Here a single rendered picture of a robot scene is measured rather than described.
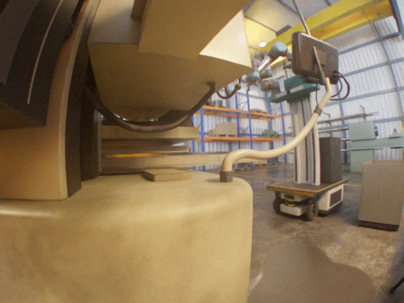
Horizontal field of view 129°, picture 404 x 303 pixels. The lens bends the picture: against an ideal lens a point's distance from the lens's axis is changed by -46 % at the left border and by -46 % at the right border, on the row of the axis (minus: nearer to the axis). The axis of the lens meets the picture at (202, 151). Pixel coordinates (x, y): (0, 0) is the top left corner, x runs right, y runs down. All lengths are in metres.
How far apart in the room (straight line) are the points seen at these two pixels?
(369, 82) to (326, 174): 8.39
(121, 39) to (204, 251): 0.63
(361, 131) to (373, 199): 4.32
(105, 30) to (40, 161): 0.44
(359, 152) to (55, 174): 5.97
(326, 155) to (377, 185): 0.75
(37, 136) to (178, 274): 0.43
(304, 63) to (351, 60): 9.90
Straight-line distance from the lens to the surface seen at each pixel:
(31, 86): 0.31
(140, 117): 1.32
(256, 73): 1.52
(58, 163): 0.43
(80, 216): 0.34
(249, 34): 11.07
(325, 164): 2.17
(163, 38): 0.54
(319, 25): 8.58
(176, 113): 1.61
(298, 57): 0.95
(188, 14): 0.47
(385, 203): 1.74
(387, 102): 9.84
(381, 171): 1.69
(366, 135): 5.88
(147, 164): 1.62
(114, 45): 0.63
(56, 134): 0.44
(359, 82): 10.29
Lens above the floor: 0.69
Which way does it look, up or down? 2 degrees up
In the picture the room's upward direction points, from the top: 2 degrees counter-clockwise
